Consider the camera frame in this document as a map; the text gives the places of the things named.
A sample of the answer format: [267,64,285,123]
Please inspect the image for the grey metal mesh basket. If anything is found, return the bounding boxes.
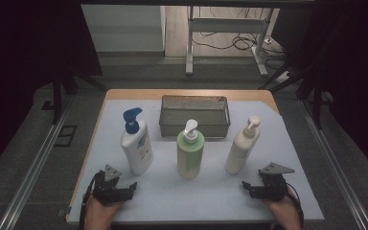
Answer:
[158,94,232,139]

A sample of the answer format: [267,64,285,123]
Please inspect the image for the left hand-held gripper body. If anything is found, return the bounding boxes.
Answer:
[91,164,126,206]

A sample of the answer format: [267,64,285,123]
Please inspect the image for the hand-held gripper black cable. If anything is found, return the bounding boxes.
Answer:
[78,172,104,230]
[284,182,305,229]

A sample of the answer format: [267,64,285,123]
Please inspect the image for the white metal desk frame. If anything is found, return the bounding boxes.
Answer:
[185,6,274,78]

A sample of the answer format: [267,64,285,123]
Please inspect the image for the person's left hand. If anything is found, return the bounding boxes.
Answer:
[83,195,123,230]

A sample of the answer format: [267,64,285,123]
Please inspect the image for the white bottle with blue pump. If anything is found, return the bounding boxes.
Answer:
[120,107,154,176]

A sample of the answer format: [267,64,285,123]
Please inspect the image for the white power strip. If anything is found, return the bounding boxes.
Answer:
[274,71,293,85]

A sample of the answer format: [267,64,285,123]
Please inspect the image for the pale blue table mat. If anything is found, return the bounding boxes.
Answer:
[67,99,325,224]

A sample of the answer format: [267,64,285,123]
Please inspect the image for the left hand-held gripper black cable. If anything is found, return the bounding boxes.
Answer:
[78,172,104,230]

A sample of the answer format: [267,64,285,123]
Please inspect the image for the cream pump bottle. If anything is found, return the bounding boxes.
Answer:
[223,115,262,175]

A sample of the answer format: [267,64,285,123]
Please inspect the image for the right hand-held gripper black cable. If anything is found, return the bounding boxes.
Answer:
[284,182,305,229]

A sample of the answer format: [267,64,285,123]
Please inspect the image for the black metal stand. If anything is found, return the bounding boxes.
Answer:
[51,66,108,126]
[258,63,325,130]

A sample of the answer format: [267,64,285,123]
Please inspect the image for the person's right hand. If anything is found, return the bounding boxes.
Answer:
[264,192,303,230]

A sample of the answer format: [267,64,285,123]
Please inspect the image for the aluminium floor rail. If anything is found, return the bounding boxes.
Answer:
[299,99,368,230]
[0,95,75,230]

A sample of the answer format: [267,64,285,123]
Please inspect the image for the green bottle with white pump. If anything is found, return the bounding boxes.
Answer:
[176,119,206,180]

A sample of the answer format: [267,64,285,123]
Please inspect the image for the black cables on floor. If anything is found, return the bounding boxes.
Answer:
[192,8,287,70]

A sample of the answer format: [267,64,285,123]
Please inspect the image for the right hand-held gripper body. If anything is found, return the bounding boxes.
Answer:
[258,162,296,203]

